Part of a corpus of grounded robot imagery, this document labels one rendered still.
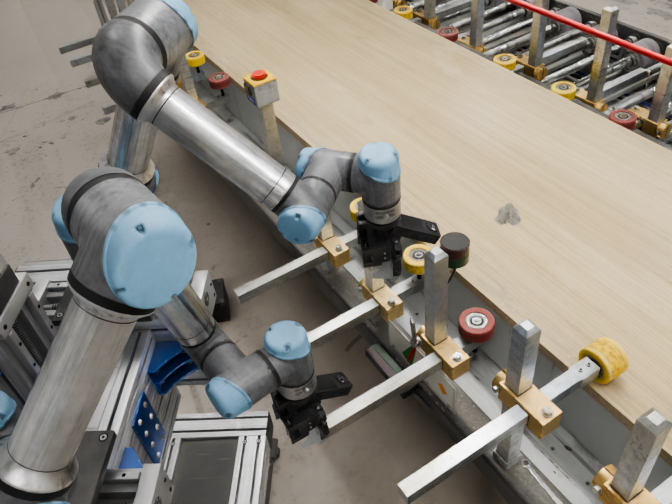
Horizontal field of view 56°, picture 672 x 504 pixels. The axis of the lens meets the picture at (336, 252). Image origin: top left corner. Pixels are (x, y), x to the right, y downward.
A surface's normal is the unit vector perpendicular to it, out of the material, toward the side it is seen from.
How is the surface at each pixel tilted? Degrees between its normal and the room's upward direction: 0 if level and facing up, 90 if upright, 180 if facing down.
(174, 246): 86
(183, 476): 0
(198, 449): 0
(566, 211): 0
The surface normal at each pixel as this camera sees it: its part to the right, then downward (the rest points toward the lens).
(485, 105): -0.11, -0.73
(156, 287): 0.68, 0.37
